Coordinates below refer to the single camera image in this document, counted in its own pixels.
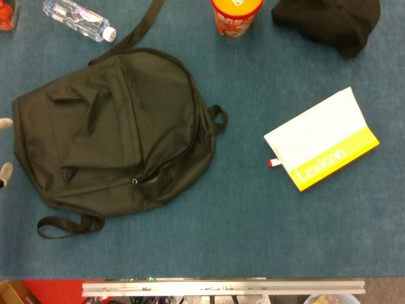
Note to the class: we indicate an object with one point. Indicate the brown cardboard box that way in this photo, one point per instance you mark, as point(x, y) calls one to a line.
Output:
point(11, 294)

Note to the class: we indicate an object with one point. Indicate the blue felt table mat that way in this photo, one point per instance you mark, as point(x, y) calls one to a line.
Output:
point(240, 228)

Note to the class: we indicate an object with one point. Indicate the aluminium profile rail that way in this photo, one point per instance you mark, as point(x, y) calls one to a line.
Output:
point(221, 288)

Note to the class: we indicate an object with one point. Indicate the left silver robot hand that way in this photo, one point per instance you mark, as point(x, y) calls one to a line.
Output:
point(6, 172)

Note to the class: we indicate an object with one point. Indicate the white book yellow stripe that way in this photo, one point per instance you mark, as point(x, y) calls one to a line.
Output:
point(319, 133)

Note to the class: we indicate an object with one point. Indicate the clear plastic water bottle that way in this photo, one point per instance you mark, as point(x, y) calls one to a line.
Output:
point(76, 17)

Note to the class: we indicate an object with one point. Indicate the black backpack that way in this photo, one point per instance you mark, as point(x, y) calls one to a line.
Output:
point(110, 126)

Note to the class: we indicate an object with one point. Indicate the black cloth garment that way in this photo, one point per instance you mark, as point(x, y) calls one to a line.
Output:
point(329, 22)

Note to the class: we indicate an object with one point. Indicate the orange instant noodle cup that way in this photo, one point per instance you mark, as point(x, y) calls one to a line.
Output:
point(235, 17)

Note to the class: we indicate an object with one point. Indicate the red capped whiteboard marker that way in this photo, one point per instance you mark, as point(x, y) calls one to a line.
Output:
point(273, 163)

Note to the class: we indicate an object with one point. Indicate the light blue bowl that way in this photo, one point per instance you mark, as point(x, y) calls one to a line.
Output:
point(329, 299)

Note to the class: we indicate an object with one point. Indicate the clear box red parts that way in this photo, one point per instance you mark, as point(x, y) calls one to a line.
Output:
point(8, 14)

